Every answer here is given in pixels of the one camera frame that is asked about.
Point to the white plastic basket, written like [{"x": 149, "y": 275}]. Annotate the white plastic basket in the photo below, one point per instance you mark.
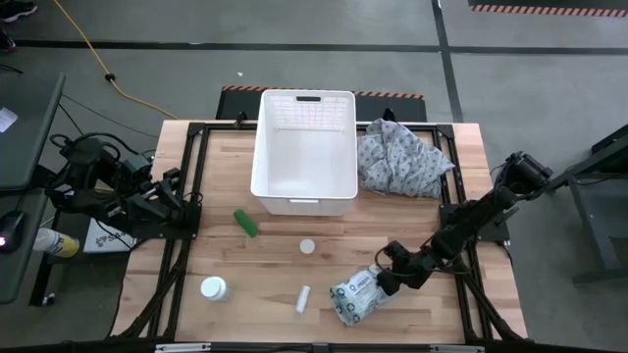
[{"x": 304, "y": 166}]

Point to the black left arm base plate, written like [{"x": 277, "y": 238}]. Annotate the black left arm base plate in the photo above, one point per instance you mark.
[{"x": 189, "y": 229}]

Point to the orange black hazard strip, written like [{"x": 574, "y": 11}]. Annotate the orange black hazard strip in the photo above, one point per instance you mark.
[{"x": 539, "y": 10}]

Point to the white printed cardboard box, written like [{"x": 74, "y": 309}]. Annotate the white printed cardboard box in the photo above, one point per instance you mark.
[{"x": 100, "y": 240}]

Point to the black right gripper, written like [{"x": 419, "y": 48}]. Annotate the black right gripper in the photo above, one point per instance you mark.
[{"x": 416, "y": 268}]

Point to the dark grey metal table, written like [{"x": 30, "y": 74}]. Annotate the dark grey metal table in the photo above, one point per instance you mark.
[{"x": 613, "y": 149}]

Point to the black hazard-striped floor mat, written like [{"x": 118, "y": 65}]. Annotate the black hazard-striped floor mat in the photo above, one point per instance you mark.
[{"x": 235, "y": 105}]

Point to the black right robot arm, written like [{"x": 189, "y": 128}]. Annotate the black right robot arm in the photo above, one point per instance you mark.
[{"x": 481, "y": 206}]

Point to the grey patterned cloth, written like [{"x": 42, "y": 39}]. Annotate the grey patterned cloth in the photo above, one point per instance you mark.
[{"x": 397, "y": 162}]

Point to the green cylinder roll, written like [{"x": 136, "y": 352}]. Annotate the green cylinder roll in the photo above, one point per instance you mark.
[{"x": 245, "y": 223}]

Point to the white pill bottle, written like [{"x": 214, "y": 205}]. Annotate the white pill bottle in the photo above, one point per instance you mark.
[{"x": 213, "y": 288}]

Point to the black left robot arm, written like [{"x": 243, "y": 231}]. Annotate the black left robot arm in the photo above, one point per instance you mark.
[{"x": 88, "y": 162}]

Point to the black clamp knob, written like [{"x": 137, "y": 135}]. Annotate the black clamp knob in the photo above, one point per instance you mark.
[
  {"x": 240, "y": 119},
  {"x": 389, "y": 114}
]

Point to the black aluminium table frame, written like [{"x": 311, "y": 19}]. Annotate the black aluminium table frame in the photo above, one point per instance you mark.
[{"x": 216, "y": 126}]

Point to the person's shoe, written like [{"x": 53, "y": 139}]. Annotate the person's shoe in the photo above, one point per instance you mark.
[
  {"x": 17, "y": 10},
  {"x": 6, "y": 43}
]

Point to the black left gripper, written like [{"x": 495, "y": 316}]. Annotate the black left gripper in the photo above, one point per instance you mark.
[{"x": 147, "y": 202}]

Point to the small white tube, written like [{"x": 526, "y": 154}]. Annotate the small white tube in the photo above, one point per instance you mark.
[{"x": 302, "y": 299}]

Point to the black computer mouse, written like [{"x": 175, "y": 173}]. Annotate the black computer mouse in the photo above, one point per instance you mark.
[{"x": 11, "y": 230}]

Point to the white paper note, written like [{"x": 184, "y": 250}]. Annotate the white paper note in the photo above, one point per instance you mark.
[{"x": 7, "y": 119}]

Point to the white printed wipes packet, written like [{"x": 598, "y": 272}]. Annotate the white printed wipes packet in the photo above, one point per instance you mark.
[{"x": 355, "y": 299}]

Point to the small white round jar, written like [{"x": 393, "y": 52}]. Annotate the small white round jar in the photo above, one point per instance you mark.
[{"x": 307, "y": 246}]

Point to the grey desk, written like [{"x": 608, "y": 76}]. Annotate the grey desk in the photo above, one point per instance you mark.
[{"x": 24, "y": 147}]

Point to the white yellow spray bottle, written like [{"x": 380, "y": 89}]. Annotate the white yellow spray bottle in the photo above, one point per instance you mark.
[{"x": 56, "y": 242}]

